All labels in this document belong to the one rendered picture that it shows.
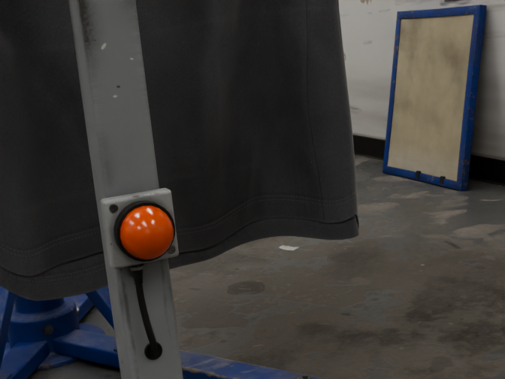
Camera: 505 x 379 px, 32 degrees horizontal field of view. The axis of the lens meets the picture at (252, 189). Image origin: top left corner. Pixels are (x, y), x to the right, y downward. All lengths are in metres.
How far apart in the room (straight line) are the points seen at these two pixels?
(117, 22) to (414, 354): 1.55
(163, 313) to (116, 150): 0.13
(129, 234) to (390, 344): 1.57
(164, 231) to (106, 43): 0.14
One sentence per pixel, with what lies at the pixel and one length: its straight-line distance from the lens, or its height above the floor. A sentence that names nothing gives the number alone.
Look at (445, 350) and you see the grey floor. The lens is 2.09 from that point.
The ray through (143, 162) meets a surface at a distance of 0.64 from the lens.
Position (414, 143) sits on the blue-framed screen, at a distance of 4.02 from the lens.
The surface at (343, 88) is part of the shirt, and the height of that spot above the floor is 0.70.
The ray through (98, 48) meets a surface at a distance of 0.62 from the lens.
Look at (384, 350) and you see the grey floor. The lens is 2.11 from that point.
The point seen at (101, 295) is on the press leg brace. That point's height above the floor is 0.18.
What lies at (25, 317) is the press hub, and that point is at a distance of 2.31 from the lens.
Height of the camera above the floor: 0.79
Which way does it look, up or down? 11 degrees down
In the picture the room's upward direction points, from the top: 6 degrees counter-clockwise
